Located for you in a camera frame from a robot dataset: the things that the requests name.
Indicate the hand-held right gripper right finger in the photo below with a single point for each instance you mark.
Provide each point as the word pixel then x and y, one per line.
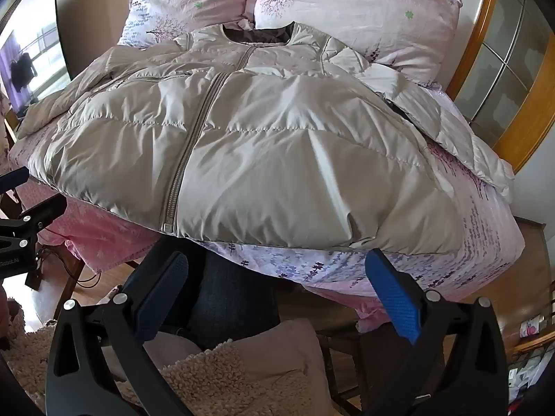
pixel 390 294

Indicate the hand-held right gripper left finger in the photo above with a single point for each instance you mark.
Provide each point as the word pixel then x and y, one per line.
pixel 160 294

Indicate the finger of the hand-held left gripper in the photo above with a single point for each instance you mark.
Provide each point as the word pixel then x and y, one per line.
pixel 43 214
pixel 15 178

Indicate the beige puffer jacket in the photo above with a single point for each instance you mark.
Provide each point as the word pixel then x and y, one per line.
pixel 260 138

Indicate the person's leg in jeans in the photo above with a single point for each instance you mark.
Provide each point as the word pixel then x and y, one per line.
pixel 234 303

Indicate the cream fleece cloth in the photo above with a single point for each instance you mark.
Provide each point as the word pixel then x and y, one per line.
pixel 208 381

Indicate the pink floral bed sheet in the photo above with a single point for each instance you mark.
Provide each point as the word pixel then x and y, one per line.
pixel 477 234

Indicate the flat screen television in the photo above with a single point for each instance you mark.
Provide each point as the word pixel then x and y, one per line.
pixel 39 60

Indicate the small pink floral pillow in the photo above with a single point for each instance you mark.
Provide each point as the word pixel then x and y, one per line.
pixel 186 0

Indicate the large pink floral pillow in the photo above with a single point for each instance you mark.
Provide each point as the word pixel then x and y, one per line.
pixel 347 8

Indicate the wooden bed frame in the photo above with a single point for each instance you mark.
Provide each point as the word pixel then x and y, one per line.
pixel 312 312

